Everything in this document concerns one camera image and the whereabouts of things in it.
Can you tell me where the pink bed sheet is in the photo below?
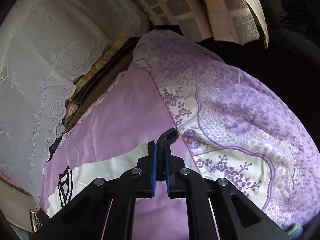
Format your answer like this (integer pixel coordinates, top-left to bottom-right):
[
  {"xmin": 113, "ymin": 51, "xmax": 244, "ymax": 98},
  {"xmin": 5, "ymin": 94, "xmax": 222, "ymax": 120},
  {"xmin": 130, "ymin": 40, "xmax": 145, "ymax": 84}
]
[{"xmin": 40, "ymin": 62, "xmax": 200, "ymax": 240}]

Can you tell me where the brown gold woven cloth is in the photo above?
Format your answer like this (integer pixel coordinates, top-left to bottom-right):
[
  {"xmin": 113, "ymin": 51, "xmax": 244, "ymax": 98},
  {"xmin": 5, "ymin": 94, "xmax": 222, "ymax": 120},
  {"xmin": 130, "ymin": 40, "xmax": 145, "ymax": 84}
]
[{"xmin": 62, "ymin": 36, "xmax": 140, "ymax": 133}]

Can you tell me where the beige checked blanket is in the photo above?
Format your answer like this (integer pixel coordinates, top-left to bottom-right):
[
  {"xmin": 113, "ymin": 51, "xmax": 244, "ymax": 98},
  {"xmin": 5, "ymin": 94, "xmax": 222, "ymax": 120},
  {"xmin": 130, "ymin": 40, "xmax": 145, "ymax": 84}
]
[{"xmin": 120, "ymin": 0, "xmax": 269, "ymax": 49}]

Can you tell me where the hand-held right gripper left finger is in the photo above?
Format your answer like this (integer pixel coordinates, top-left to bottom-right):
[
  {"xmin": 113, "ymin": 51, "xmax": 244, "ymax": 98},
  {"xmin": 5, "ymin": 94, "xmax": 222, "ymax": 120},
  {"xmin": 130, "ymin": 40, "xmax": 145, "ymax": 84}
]
[{"xmin": 30, "ymin": 145, "xmax": 158, "ymax": 240}]

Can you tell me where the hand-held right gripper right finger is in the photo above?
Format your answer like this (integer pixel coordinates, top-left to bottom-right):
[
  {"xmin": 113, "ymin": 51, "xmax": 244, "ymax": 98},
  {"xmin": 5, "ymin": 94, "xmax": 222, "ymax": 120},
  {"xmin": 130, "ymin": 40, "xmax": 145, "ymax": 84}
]
[{"xmin": 166, "ymin": 144, "xmax": 292, "ymax": 240}]

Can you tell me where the pink patterned pillow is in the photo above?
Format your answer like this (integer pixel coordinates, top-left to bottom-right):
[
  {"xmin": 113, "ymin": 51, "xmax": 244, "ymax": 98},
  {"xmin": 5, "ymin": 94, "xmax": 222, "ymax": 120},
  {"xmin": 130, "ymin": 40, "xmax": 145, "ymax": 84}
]
[{"xmin": 64, "ymin": 100, "xmax": 81, "ymax": 127}]

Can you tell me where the pink floral cloth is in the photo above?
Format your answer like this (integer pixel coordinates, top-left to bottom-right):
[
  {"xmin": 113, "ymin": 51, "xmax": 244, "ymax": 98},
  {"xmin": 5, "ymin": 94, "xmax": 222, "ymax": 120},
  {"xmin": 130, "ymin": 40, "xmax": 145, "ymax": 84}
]
[{"xmin": 0, "ymin": 169, "xmax": 34, "ymax": 199}]

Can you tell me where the light blue cloth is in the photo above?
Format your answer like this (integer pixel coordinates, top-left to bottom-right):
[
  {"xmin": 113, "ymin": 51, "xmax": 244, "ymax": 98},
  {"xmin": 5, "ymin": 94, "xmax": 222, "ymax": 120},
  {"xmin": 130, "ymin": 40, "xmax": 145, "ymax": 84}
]
[{"xmin": 285, "ymin": 223, "xmax": 304, "ymax": 238}]

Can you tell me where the white sweater with black stripes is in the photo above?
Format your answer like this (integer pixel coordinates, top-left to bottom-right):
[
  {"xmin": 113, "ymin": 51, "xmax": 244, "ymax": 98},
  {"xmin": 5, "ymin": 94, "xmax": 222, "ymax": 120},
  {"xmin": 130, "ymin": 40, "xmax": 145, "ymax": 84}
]
[{"xmin": 46, "ymin": 128, "xmax": 179, "ymax": 218}]

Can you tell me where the purple floral quilt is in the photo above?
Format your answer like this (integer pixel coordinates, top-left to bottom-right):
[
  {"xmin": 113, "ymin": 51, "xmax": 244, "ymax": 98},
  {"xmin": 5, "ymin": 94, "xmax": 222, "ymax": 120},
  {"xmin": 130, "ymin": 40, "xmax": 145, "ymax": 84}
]
[{"xmin": 132, "ymin": 29, "xmax": 320, "ymax": 230}]

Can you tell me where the white lace cover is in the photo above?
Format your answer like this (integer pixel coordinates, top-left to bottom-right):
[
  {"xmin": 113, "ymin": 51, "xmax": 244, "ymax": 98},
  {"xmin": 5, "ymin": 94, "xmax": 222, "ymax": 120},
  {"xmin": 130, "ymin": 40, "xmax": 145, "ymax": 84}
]
[{"xmin": 0, "ymin": 0, "xmax": 150, "ymax": 203}]

